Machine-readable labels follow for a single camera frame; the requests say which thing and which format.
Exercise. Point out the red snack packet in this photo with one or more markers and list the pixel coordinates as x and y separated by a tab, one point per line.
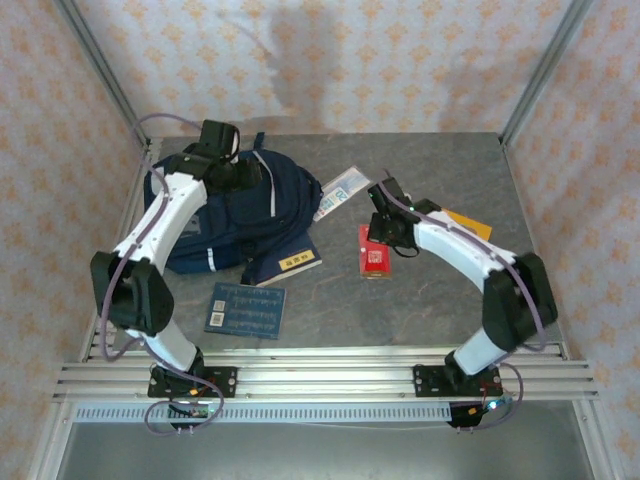
375	262

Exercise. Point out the navy blue student backpack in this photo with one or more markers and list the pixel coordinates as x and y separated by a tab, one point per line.
250	220

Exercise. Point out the clear face mask pack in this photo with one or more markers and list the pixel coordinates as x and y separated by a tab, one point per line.
340	192

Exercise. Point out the yellow cover book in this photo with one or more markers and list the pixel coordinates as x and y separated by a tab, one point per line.
475	227

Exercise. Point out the navy notebook with yellow label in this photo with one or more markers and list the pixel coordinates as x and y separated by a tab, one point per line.
295	262

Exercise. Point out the blue booklet with barcodes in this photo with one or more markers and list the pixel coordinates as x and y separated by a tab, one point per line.
247	310

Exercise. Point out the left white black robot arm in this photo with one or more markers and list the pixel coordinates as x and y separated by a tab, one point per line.
167	220

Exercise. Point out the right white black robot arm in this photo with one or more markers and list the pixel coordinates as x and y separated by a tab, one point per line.
460	247

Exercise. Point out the small circuit board with LED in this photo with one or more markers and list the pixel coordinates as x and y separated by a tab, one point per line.
492	405
200	411

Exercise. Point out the grey metal panel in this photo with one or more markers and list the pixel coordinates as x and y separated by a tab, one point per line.
320	455

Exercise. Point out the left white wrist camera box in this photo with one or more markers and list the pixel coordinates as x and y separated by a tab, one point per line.
235	145

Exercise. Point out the aluminium side rail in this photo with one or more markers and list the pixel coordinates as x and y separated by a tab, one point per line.
132	210

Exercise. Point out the aluminium table edge rail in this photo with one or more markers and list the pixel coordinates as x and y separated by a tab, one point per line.
325	352

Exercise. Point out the left aluminium frame post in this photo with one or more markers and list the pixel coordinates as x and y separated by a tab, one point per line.
105	75

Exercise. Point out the aluminium frame post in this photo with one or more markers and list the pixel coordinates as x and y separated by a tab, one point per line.
105	75
545	75

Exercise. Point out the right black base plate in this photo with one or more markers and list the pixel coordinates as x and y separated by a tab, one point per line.
425	382

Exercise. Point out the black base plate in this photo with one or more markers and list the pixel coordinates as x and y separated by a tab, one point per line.
225	382
425	382

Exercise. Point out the wide aluminium mounting rail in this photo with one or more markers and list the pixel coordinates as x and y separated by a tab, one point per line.
325	380

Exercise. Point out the right aluminium frame post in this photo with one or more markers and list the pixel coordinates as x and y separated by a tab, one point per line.
545	75

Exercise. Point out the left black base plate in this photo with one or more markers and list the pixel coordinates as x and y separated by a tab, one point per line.
225	382

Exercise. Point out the aluminium frame leg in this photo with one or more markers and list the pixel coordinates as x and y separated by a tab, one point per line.
47	445
597	440

